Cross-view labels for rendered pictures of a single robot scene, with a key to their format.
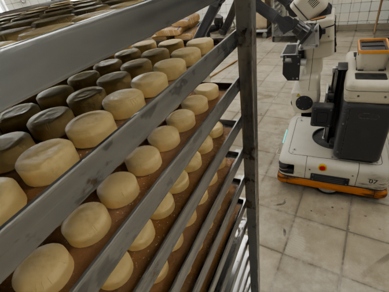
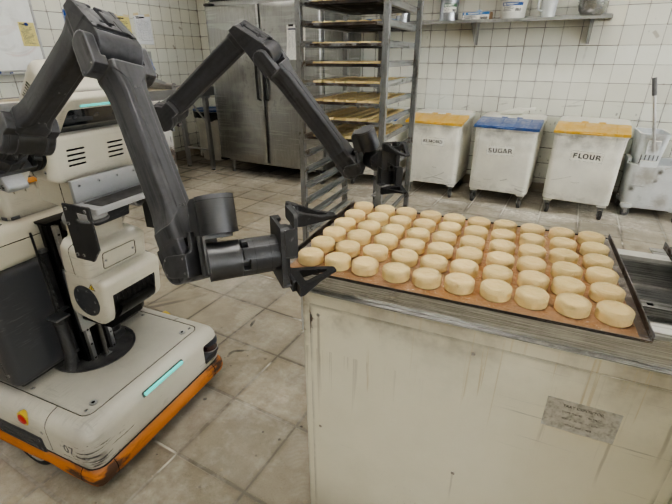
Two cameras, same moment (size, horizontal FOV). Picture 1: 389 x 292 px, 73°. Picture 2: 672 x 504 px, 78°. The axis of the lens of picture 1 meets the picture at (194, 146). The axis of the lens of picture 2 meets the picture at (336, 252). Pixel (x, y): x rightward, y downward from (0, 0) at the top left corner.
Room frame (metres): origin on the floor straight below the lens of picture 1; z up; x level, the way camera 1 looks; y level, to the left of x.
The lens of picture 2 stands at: (2.84, -0.27, 1.27)
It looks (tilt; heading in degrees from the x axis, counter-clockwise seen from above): 25 degrees down; 172
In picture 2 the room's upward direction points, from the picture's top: straight up
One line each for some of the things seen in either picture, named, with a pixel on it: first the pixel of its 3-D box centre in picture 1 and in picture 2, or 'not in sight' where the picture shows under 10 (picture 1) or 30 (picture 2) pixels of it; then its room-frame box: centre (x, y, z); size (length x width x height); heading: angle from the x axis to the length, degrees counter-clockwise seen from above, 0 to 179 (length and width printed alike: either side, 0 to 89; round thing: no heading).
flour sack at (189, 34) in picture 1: (189, 32); not in sight; (6.21, -0.35, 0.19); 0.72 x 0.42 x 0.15; 148
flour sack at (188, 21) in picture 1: (186, 19); not in sight; (6.19, -0.32, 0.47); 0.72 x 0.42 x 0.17; 149
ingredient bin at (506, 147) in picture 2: not in sight; (505, 158); (-0.89, 1.87, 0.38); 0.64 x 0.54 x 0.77; 143
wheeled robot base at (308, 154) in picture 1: (330, 150); (102, 372); (1.47, -0.99, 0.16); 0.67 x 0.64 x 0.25; 59
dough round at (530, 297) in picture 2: not in sight; (531, 297); (2.31, 0.13, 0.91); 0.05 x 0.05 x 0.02
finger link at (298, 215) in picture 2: not in sight; (307, 226); (2.23, -0.23, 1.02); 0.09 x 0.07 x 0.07; 105
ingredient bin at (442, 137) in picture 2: not in sight; (438, 151); (-1.27, 1.34, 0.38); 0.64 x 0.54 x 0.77; 145
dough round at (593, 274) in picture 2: not in sight; (601, 277); (2.26, 0.29, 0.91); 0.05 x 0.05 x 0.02
